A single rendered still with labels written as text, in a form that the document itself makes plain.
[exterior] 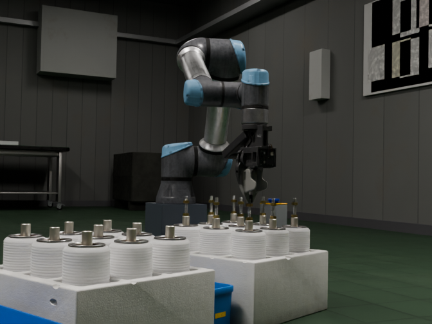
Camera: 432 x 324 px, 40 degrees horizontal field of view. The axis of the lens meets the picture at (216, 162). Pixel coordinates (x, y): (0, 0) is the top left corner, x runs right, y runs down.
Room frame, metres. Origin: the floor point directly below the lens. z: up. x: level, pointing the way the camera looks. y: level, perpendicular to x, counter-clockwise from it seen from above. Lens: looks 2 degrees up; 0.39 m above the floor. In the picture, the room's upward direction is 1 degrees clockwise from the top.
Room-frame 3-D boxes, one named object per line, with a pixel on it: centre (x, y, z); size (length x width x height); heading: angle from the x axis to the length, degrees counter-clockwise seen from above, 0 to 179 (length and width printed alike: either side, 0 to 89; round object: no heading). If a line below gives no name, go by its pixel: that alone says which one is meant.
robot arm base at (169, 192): (2.26, 0.15, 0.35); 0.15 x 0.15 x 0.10
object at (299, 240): (1.83, -0.24, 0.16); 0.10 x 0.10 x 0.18
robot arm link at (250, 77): (1.64, -0.10, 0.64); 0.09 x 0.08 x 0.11; 11
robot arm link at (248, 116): (1.64, -0.11, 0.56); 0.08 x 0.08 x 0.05
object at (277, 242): (1.74, -0.17, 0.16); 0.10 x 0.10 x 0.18
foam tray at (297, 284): (1.82, -0.08, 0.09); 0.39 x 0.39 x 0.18; 51
